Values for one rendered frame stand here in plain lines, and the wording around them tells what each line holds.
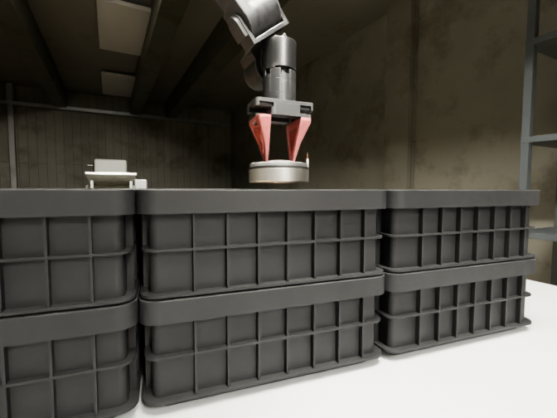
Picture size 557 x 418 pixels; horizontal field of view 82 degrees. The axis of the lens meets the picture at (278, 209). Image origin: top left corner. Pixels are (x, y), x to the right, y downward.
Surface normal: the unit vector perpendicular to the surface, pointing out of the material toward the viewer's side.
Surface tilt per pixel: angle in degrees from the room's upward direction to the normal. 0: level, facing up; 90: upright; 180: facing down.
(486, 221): 90
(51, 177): 90
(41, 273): 90
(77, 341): 90
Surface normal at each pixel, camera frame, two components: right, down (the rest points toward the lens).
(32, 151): 0.47, 0.06
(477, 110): -0.88, 0.03
